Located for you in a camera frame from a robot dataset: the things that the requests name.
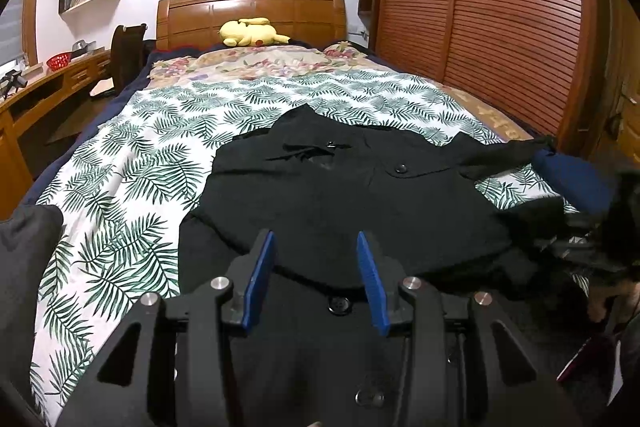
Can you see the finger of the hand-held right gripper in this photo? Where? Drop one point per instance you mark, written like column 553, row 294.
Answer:
column 557, row 244

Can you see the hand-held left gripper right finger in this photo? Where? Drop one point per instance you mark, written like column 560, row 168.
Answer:
column 372, row 287

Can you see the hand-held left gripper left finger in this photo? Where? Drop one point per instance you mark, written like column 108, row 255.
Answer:
column 257, row 279

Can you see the black coat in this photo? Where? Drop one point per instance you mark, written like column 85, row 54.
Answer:
column 325, row 197

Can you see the wooden door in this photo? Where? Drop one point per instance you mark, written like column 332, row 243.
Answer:
column 625, row 107

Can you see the red white item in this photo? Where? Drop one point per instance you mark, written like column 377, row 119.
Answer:
column 585, row 367

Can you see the leaf print bed sheet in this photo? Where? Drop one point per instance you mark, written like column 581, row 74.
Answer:
column 125, row 167

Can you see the floral pillow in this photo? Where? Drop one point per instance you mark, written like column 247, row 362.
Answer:
column 260, row 64

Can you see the dark grey cloth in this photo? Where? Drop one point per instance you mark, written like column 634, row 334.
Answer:
column 25, row 267

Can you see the cardboard piece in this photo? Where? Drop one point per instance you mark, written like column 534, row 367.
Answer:
column 102, row 88

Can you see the yellow plush toy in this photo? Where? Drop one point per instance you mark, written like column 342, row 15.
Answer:
column 245, row 32

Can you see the wooden slatted wardrobe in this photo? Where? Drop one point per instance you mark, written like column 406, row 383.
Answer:
column 475, row 7

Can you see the dark chair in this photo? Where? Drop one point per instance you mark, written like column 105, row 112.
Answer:
column 125, row 57

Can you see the wooden headboard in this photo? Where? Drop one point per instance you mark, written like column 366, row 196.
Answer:
column 300, row 14

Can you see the wooden desk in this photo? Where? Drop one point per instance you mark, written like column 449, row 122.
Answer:
column 50, row 92

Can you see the grey desk item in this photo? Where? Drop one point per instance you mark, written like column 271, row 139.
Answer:
column 81, row 48

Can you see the red basket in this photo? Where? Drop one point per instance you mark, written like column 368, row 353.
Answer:
column 59, row 63

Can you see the black desk device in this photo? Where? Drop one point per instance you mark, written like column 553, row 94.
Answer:
column 10, row 81

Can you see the window with blinds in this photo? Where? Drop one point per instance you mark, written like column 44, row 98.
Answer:
column 10, row 32

